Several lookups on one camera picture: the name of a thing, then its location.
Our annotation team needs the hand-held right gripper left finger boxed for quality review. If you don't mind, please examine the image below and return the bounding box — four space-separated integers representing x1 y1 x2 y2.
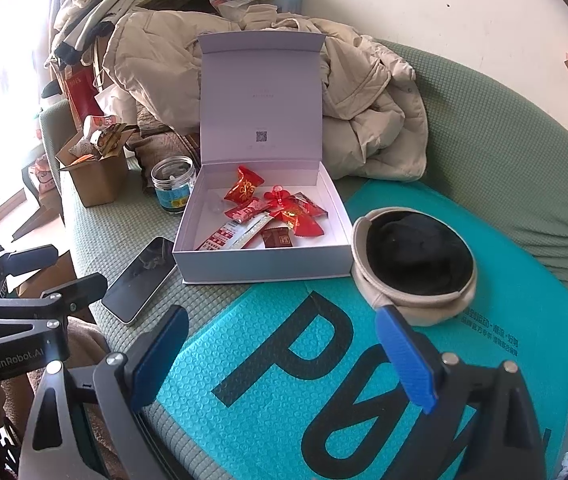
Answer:
16 304 191 480

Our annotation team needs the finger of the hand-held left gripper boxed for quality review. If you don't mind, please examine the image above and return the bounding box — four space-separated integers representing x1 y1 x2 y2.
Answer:
0 272 110 331
0 244 60 296

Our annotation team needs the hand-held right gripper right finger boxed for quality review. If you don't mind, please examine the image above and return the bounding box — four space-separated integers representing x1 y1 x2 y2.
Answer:
375 304 547 480

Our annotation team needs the red snack packet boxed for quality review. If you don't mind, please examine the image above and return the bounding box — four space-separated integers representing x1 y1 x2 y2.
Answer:
226 197 265 224
195 211 271 252

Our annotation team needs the brown snack packet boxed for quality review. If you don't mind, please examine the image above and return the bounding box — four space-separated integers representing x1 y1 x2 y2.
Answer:
261 226 295 250

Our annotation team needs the small red packet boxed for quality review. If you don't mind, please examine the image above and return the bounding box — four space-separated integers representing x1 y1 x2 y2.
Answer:
295 192 329 218

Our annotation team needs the small red plastic ornament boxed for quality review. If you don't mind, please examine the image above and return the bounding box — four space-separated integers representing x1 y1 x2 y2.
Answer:
268 185 296 209

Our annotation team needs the lavender gift box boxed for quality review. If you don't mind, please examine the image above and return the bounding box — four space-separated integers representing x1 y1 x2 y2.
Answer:
171 30 355 286

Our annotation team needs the flat cardboard box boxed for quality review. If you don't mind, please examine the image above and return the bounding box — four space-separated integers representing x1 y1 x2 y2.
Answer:
16 250 79 301

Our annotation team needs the beige cap with black lining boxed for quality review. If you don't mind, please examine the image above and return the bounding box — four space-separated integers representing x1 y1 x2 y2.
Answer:
352 206 479 328

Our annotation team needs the brown fleece cloth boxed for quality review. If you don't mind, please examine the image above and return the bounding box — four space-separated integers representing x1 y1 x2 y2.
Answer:
0 310 115 480

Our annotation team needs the black smartphone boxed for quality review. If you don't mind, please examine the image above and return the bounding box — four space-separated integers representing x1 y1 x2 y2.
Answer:
100 236 179 326

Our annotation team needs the teal bubble mailer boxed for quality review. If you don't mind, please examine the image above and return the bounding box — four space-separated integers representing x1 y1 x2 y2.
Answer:
146 180 568 480

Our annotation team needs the small cardboard box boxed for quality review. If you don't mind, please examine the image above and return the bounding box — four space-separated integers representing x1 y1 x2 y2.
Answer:
55 127 137 208

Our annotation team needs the clear jar with blue label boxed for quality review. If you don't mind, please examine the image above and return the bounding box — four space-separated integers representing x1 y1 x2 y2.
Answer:
151 157 200 217

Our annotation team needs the brown and gold snack bag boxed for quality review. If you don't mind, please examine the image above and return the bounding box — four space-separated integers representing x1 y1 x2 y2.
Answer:
91 125 137 153

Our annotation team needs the red and white snack bag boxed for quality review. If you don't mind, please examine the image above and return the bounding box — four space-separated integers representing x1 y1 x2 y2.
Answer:
81 115 120 133

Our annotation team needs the red paper bag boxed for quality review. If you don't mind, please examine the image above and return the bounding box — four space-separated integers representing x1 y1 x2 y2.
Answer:
63 64 106 123

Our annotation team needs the brown patterned blanket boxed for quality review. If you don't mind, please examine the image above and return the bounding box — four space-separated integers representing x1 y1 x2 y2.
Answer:
126 110 204 173

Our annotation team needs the green sofa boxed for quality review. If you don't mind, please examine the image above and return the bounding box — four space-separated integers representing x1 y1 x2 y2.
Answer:
39 39 568 480

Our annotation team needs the beige puffer jacket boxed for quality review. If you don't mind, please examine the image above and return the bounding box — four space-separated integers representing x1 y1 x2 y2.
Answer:
103 10 430 182

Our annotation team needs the white plastic bag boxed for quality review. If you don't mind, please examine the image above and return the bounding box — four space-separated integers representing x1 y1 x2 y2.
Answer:
209 0 279 23

